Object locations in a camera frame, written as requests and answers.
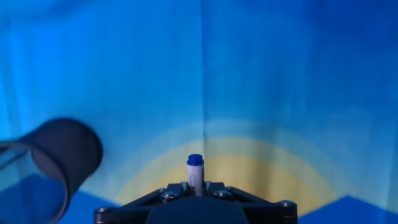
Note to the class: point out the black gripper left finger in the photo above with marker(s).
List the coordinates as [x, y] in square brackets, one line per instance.
[127, 213]

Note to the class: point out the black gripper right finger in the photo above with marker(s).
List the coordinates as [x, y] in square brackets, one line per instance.
[270, 213]

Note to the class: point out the white pen with blue cap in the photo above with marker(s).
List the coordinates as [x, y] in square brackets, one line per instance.
[195, 174]

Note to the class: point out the dark blue cup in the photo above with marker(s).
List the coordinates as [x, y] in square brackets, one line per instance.
[71, 146]

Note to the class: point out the blue mountain print cloth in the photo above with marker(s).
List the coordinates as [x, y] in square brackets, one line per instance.
[248, 62]

